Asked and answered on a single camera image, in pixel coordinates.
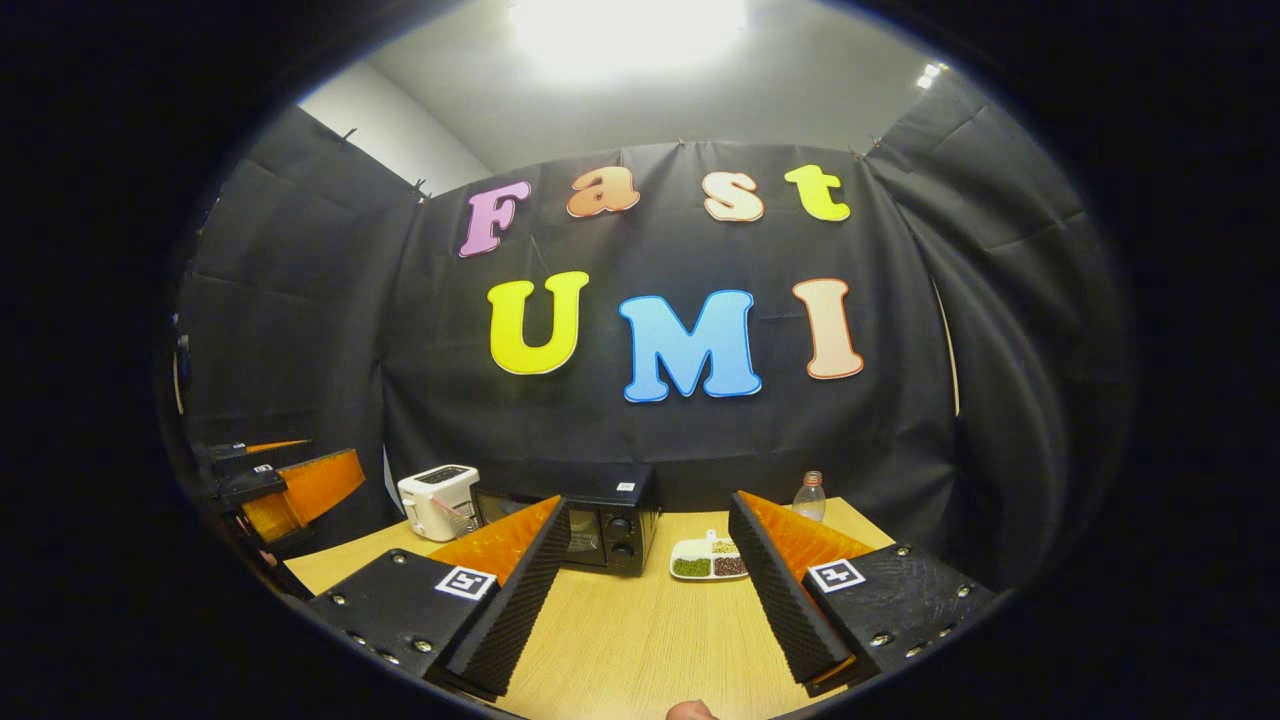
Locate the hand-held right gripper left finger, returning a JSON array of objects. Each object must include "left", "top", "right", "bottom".
[{"left": 300, "top": 496, "right": 573, "bottom": 701}]

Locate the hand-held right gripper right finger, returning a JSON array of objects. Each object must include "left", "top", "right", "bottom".
[{"left": 727, "top": 491, "right": 998, "bottom": 698}]

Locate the black electric oven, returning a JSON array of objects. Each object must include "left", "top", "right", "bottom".
[{"left": 472, "top": 465, "right": 663, "bottom": 578}]

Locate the white divided plate with beans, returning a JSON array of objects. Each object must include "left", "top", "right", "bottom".
[{"left": 669, "top": 529, "right": 749, "bottom": 582}]

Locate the clear plastic bottle red label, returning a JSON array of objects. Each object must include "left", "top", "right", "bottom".
[{"left": 792, "top": 470, "right": 829, "bottom": 524}]

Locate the white toaster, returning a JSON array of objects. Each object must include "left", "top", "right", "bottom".
[{"left": 397, "top": 464, "right": 481, "bottom": 543}]

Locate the black backdrop cloth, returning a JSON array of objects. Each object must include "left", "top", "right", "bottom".
[{"left": 165, "top": 75, "right": 1136, "bottom": 591}]

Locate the large ceiling light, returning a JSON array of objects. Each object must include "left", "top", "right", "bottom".
[{"left": 510, "top": 0, "right": 749, "bottom": 86}]

